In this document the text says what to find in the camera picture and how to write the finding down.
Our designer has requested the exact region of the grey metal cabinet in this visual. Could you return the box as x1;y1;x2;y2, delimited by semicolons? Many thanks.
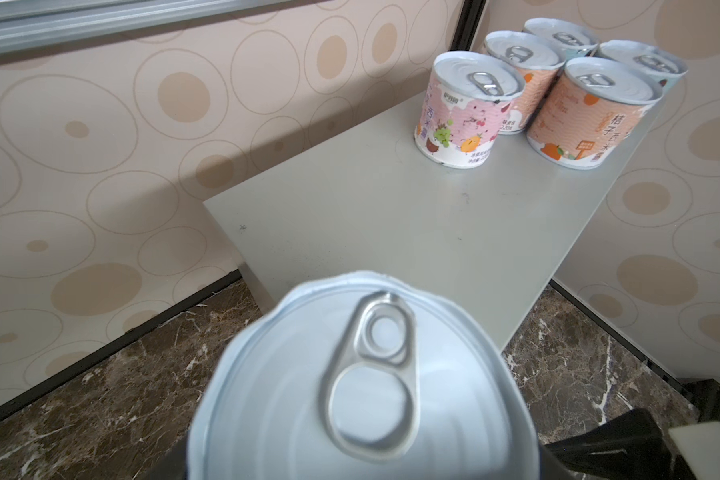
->
205;96;659;347

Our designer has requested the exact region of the white pink label can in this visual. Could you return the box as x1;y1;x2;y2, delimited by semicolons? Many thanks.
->
526;57;663;170

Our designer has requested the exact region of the blue label can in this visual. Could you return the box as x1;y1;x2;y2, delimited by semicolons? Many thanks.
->
595;40;688;91

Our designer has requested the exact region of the orange label can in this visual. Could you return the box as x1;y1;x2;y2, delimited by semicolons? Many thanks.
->
482;30;566;135

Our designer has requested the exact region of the black frame post right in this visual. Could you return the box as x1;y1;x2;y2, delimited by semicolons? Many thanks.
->
449;0;489;51

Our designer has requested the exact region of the teal label can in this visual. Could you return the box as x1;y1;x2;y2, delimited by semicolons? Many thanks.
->
523;17;600;60

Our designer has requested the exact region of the red label can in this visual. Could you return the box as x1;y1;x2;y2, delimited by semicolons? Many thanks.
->
414;51;526;170

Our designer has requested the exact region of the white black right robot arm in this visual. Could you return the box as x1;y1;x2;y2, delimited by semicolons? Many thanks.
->
539;409;720;479

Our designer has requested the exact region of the horizontal aluminium rail back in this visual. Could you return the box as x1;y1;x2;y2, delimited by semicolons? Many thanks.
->
0;0;272;55

